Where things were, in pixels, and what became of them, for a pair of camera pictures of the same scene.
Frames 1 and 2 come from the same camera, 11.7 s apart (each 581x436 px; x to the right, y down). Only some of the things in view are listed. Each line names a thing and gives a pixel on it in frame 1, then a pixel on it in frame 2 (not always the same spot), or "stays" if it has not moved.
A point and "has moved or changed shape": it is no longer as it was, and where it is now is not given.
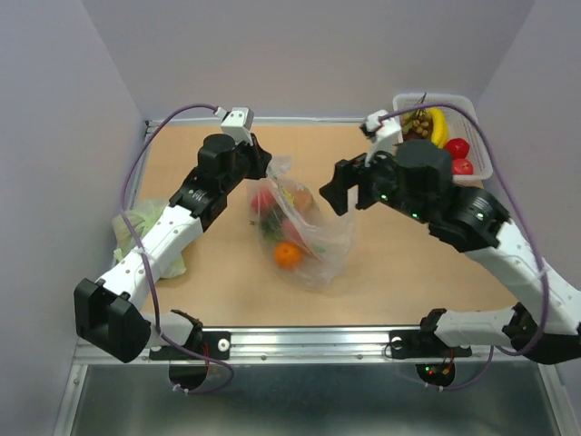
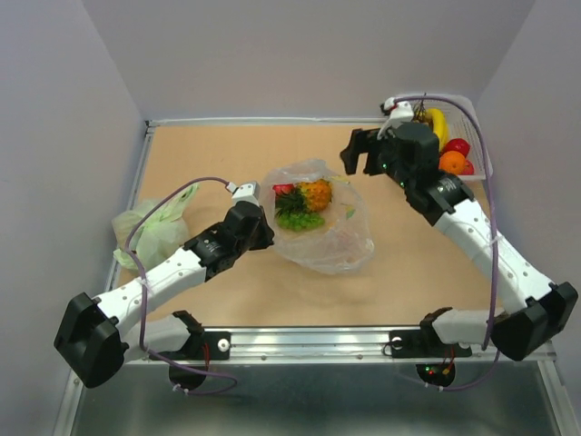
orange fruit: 287,255 → 452,162
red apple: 263,201 → 283,189
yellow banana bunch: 439,129 stays
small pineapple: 271,218 has moved or changed shape
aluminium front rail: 311,346 stays
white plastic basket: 459,125 stays
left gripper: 260,157 → 267,234
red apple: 461,166 stays
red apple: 459,147 stays
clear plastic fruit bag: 300,245 has moved or changed shape
